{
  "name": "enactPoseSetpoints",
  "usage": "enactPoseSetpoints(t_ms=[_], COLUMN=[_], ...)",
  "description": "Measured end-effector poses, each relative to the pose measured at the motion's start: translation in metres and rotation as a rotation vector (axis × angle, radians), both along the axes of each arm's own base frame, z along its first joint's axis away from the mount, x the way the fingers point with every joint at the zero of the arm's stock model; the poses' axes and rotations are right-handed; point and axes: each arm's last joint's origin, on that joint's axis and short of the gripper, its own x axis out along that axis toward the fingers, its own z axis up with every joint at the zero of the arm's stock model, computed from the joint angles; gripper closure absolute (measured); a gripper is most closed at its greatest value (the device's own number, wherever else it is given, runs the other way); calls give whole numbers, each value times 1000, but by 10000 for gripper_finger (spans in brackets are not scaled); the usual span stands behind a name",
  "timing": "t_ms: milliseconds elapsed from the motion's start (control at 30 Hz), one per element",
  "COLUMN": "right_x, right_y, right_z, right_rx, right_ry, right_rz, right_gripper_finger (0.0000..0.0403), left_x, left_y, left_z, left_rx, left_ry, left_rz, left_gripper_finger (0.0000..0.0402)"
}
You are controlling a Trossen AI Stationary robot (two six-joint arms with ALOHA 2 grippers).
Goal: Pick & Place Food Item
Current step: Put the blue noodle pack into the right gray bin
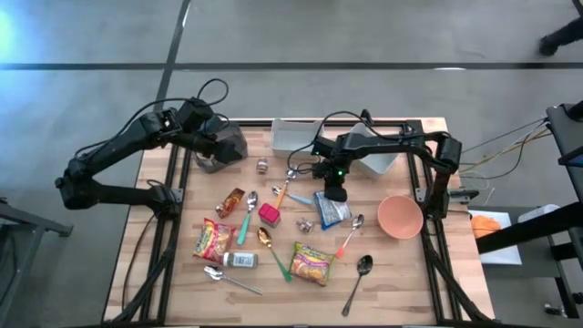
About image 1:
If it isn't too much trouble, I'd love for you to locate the black spoon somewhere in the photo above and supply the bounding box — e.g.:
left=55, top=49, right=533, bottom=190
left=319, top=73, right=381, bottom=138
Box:
left=341, top=253, right=374, bottom=318

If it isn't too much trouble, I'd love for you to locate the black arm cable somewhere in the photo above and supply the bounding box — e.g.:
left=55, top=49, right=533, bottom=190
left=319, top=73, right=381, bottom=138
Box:
left=285, top=108, right=452, bottom=177
left=75, top=77, right=231, bottom=159

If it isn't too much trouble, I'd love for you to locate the silver spoon teal handle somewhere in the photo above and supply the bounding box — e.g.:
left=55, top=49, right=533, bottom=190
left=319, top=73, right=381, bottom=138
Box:
left=236, top=190, right=260, bottom=247

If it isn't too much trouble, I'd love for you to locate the brown table cable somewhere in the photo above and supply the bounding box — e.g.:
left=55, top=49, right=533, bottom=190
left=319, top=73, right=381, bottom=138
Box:
left=120, top=213, right=156, bottom=313

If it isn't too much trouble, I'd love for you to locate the clear plastic container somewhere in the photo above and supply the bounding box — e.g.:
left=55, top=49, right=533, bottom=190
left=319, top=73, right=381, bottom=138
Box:
left=348, top=121, right=402, bottom=178

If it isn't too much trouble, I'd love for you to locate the gold spoon green handle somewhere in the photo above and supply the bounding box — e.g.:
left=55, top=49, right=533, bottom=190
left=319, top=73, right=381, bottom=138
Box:
left=256, top=226, right=293, bottom=283

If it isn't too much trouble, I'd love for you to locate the black aluminium table frame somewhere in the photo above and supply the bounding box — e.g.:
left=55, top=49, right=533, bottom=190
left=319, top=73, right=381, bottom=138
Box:
left=107, top=118, right=491, bottom=327

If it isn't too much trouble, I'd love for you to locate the dark gray translucent bin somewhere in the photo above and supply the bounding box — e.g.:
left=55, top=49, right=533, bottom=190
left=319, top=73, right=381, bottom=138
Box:
left=194, top=121, right=251, bottom=175

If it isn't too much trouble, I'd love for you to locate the orange object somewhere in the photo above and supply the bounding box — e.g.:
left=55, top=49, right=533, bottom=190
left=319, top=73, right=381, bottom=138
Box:
left=470, top=214, right=502, bottom=240

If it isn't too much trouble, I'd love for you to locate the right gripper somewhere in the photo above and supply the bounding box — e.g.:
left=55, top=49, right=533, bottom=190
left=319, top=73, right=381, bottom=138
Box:
left=312, top=144, right=355, bottom=203

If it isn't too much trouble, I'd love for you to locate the loose cable bundle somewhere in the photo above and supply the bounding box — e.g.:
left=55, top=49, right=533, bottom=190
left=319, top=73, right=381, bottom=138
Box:
left=457, top=116, right=552, bottom=195

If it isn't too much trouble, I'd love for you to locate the white plastic bin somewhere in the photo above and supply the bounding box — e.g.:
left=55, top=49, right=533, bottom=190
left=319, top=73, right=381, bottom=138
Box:
left=270, top=118, right=325, bottom=159

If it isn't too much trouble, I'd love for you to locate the orange snack bag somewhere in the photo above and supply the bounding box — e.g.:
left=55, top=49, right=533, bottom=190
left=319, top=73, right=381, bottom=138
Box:
left=214, top=187, right=246, bottom=220

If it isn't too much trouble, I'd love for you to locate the black beam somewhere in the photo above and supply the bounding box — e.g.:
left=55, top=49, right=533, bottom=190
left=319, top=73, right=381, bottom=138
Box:
left=476, top=202, right=583, bottom=255

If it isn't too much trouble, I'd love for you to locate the black side table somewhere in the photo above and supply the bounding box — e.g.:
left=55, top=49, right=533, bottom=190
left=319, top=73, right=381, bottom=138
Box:
left=545, top=100, right=583, bottom=204

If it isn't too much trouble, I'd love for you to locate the red-lid patterned spice tin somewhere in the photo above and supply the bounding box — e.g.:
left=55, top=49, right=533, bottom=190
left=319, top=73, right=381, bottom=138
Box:
left=257, top=202, right=282, bottom=229

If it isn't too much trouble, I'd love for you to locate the white sheet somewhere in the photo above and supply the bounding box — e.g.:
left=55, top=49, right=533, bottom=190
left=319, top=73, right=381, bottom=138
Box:
left=468, top=209, right=524, bottom=266

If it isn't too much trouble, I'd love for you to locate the black table clamp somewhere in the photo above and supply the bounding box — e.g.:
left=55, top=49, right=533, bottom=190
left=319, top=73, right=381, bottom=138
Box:
left=448, top=189, right=480, bottom=204

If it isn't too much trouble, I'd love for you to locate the salmon pink bowl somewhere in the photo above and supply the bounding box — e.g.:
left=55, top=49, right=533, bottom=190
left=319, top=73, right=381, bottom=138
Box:
left=376, top=194, right=424, bottom=241

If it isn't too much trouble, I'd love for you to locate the silver spoon light-blue handle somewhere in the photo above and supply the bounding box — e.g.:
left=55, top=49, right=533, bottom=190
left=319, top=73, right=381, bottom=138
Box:
left=271, top=185, right=314, bottom=206

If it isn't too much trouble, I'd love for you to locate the blue ramen packet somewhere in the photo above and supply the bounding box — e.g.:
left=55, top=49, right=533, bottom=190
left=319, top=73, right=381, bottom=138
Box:
left=312, top=190, right=353, bottom=231

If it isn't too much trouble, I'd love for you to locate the lime chili shrimp ramen packet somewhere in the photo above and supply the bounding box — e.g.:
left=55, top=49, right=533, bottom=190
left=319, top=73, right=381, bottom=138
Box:
left=288, top=241, right=336, bottom=288

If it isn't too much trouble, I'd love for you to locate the person's foot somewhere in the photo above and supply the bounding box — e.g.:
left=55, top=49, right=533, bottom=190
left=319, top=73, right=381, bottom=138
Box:
left=538, top=16, right=583, bottom=56

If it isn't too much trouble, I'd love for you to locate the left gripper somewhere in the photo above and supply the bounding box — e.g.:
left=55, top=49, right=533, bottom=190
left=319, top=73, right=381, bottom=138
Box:
left=199, top=115, right=245, bottom=167

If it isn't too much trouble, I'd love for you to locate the sesame seasoning blend jar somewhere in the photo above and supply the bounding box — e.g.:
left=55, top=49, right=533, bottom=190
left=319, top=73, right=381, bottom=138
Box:
left=221, top=251, right=260, bottom=270

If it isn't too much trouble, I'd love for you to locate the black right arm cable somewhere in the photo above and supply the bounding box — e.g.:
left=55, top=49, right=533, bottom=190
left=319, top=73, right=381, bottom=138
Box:
left=285, top=108, right=452, bottom=177

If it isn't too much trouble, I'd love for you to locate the white container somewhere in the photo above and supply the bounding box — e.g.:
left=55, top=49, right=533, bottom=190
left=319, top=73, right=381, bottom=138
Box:
left=517, top=203, right=560, bottom=224

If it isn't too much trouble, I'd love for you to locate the all-silver spoon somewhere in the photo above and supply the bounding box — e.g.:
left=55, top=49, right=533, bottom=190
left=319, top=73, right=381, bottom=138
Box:
left=202, top=264, right=265, bottom=296

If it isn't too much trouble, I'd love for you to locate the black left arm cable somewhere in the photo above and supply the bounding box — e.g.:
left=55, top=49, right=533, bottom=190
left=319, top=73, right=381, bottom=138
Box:
left=75, top=77, right=231, bottom=159

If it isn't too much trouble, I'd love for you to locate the red beef ramen packet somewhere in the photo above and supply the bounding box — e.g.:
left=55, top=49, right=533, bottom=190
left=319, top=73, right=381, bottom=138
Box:
left=192, top=217, right=237, bottom=265

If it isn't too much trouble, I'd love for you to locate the silver spoon orange handle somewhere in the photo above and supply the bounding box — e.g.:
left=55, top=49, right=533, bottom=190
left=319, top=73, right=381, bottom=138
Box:
left=271, top=168, right=299, bottom=210

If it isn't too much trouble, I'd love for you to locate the gray metal stand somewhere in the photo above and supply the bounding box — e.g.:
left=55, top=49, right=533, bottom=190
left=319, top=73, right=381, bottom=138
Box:
left=0, top=198, right=74, bottom=327

